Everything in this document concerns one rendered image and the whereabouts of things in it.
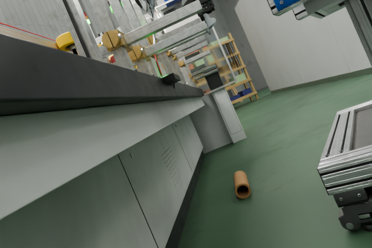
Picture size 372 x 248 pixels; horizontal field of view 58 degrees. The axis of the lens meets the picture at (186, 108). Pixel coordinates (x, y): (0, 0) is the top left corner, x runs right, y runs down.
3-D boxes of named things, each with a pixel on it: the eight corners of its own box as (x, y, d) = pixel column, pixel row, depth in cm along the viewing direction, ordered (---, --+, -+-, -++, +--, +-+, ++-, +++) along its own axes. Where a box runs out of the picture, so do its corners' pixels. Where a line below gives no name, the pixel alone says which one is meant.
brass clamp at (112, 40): (135, 49, 108) (129, 35, 108) (123, 42, 94) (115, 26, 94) (118, 57, 108) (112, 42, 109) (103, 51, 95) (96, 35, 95)
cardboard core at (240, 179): (243, 168, 205) (247, 181, 176) (248, 180, 205) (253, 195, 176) (231, 173, 206) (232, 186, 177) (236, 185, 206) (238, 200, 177)
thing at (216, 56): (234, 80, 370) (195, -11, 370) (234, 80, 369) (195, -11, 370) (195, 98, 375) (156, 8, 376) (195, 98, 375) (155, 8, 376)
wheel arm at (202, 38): (206, 40, 226) (204, 35, 226) (206, 39, 222) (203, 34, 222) (140, 70, 232) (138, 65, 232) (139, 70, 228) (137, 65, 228)
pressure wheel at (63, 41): (88, 70, 110) (74, 37, 111) (98, 61, 104) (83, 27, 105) (66, 75, 105) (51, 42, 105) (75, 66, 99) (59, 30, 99)
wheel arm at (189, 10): (204, 13, 102) (199, 0, 102) (203, 10, 98) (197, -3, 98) (79, 72, 107) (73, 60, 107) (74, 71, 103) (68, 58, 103)
